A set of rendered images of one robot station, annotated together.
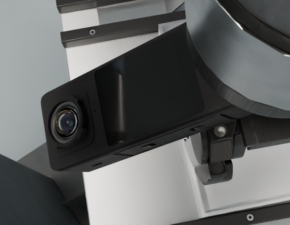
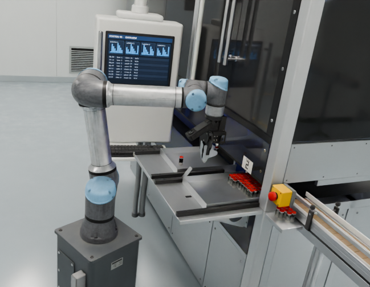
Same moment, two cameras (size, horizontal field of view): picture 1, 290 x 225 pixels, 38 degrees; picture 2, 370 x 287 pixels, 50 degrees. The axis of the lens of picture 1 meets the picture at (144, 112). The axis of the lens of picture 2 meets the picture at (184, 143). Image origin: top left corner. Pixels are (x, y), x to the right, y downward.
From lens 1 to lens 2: 150 cm
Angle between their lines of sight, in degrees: 54
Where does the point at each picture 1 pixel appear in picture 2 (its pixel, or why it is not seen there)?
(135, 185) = (185, 206)
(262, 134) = (214, 131)
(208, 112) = (208, 124)
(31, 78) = not seen: outside the picture
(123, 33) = (173, 180)
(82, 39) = (161, 180)
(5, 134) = not seen: outside the picture
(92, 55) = (163, 185)
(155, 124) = (202, 127)
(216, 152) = (210, 134)
